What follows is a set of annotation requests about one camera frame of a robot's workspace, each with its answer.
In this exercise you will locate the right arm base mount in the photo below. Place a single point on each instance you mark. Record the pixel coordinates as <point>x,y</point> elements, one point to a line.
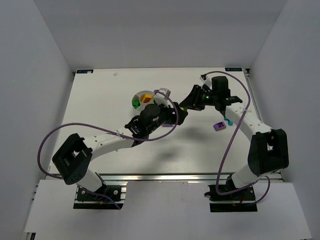
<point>243,201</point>

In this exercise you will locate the blue table label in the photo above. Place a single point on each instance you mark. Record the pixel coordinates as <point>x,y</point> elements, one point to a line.
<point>84,71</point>
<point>233,69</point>

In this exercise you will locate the orange 2x4 lego brick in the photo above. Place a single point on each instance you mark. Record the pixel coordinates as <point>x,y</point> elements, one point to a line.
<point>145,98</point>

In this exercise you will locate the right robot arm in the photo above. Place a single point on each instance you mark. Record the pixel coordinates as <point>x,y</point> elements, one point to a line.
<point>268,150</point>

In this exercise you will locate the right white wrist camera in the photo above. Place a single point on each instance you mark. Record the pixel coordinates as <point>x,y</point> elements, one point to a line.
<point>206,81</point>

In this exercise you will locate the purple 2x4 lego brick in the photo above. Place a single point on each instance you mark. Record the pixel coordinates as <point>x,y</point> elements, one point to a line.
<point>166,125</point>

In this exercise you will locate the left blue table label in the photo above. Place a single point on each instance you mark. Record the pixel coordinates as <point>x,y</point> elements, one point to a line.
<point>84,71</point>

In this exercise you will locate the green curved lego brick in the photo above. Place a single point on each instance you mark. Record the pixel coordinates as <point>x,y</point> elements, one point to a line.
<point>136,104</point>

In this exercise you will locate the aluminium table rail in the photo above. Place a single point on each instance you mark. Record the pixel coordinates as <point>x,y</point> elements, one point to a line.
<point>276,177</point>

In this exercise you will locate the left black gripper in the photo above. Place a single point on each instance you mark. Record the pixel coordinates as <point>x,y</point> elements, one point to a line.
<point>172,113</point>

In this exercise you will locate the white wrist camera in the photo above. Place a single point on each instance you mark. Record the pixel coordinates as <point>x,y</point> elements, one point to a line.
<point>160,96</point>
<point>206,81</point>

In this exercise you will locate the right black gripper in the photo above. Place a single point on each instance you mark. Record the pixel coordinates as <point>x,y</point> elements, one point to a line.
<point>196,97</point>

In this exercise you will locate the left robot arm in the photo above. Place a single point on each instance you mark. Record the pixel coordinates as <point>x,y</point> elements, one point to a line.
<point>73,158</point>

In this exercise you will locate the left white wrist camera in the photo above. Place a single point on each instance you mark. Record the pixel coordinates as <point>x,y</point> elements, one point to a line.
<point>160,96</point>

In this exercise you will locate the white round divided container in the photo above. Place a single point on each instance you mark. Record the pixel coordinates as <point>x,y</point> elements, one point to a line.
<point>136,112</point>

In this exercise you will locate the cyan lego brick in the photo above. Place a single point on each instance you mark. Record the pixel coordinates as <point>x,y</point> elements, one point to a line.
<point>229,122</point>

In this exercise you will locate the purple curved lego brick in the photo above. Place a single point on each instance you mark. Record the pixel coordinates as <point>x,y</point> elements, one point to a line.
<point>219,126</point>

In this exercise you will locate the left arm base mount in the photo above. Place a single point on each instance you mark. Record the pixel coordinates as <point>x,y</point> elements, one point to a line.
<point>110,197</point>

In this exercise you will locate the right blue table label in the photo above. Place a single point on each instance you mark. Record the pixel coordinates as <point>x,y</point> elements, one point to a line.
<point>233,69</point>

